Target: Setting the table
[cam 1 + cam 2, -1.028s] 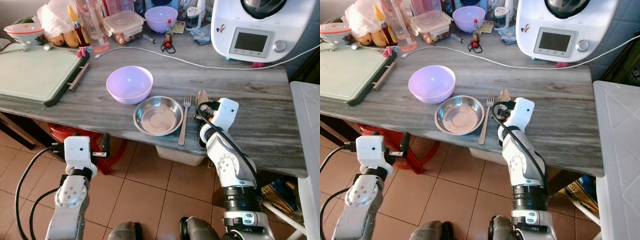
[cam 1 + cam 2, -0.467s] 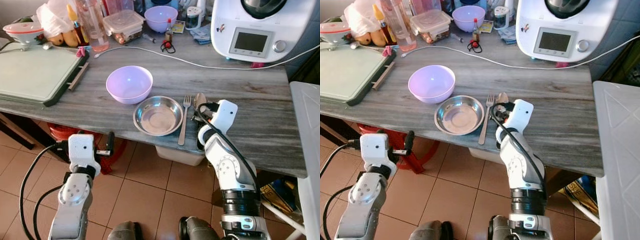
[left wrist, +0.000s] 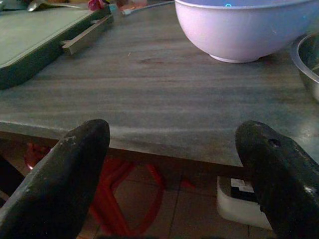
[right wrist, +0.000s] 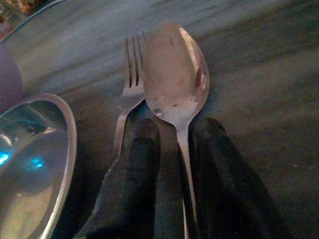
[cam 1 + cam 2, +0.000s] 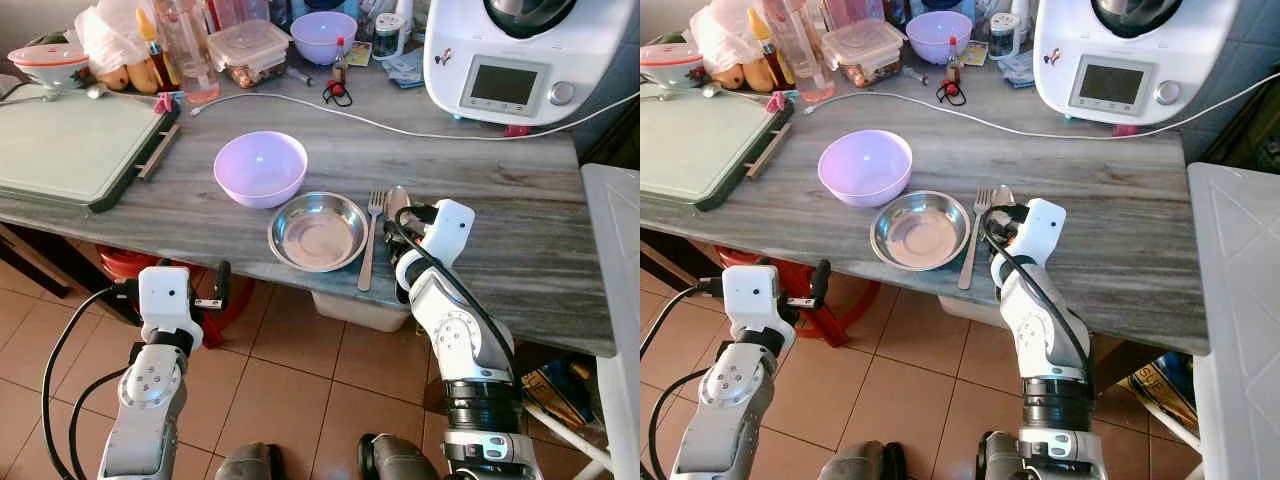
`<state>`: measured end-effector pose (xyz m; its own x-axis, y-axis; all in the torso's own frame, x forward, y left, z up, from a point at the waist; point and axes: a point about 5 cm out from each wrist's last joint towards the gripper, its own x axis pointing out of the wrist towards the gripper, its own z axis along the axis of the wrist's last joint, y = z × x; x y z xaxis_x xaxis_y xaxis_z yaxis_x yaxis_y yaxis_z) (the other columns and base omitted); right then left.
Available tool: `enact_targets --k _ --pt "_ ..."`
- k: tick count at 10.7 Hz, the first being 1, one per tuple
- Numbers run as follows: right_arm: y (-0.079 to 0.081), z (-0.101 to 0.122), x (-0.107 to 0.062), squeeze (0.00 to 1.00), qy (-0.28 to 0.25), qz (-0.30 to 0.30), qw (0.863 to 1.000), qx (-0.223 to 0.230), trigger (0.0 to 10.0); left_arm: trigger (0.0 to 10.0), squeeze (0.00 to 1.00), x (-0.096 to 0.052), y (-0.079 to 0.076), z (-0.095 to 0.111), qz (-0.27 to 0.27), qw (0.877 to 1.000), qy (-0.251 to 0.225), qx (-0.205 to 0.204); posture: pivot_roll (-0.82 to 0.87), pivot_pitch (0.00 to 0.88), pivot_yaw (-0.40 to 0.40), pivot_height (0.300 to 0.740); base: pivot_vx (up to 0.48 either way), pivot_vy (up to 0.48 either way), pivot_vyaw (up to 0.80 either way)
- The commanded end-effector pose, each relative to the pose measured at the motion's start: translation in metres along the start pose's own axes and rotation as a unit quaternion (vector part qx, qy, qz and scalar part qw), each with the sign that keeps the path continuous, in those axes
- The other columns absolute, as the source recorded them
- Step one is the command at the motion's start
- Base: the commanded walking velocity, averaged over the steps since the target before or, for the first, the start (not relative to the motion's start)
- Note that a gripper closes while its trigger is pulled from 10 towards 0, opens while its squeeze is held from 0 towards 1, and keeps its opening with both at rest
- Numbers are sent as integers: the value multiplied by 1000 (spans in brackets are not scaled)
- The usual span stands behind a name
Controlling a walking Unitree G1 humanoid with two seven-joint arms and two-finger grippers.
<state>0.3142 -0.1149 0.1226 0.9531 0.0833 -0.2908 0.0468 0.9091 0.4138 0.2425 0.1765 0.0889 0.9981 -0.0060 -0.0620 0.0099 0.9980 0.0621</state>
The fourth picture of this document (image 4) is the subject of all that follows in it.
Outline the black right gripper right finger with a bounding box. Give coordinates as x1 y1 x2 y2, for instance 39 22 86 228
187 117 295 239

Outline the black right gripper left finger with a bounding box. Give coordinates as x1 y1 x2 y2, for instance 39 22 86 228
73 118 185 239

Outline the silver metal fork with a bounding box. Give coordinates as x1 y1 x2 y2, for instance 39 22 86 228
112 31 148 160

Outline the silver metal spoon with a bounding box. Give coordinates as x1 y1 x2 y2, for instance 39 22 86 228
143 21 210 239

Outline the grey rimmed bowl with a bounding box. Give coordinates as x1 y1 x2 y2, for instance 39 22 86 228
0 93 77 239

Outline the purple cup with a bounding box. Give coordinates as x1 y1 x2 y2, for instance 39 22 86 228
0 42 23 114

